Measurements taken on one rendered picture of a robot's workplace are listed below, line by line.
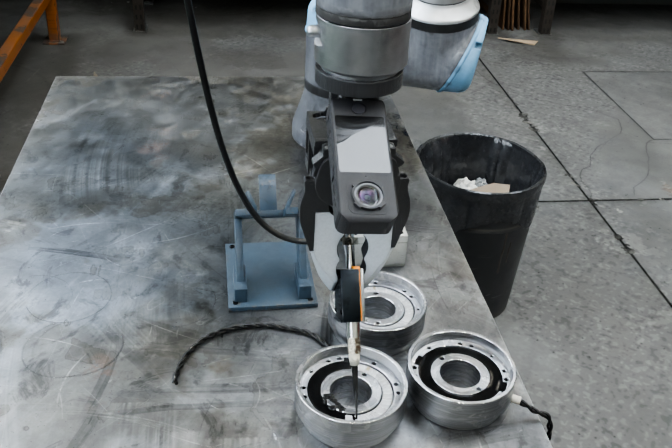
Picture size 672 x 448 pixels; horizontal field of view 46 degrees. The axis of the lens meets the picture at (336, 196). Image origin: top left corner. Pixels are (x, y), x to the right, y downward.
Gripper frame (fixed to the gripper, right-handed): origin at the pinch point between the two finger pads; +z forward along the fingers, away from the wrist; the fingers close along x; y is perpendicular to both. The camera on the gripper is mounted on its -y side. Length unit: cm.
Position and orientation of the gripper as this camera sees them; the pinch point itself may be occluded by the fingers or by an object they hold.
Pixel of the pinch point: (348, 281)
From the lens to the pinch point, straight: 73.0
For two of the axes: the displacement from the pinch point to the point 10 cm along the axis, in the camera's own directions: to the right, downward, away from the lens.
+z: -0.5, 8.6, 5.1
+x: -9.9, 0.3, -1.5
